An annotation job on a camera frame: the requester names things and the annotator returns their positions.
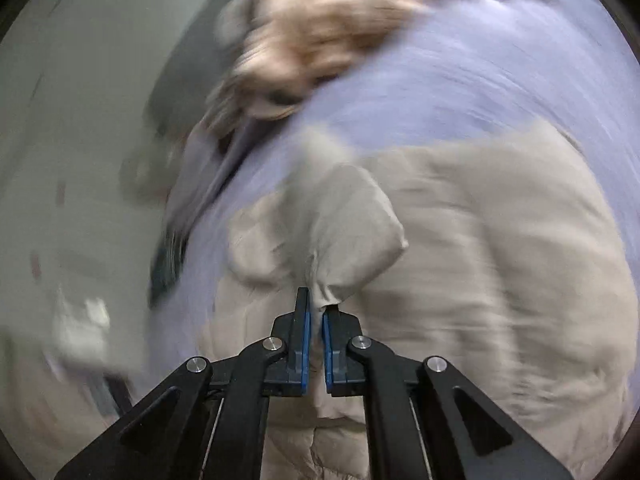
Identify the beige fur-trimmed puffer jacket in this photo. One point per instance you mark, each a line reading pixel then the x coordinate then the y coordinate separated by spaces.
pixel 475 260

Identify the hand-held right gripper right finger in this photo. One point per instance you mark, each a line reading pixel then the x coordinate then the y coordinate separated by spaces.
pixel 328 352

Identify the white crumpled object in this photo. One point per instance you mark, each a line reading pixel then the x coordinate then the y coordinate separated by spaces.
pixel 82 327

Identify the lavender bed sheet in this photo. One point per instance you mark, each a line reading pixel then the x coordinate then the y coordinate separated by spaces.
pixel 450 85

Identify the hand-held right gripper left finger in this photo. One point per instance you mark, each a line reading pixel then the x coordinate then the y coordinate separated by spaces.
pixel 302 345

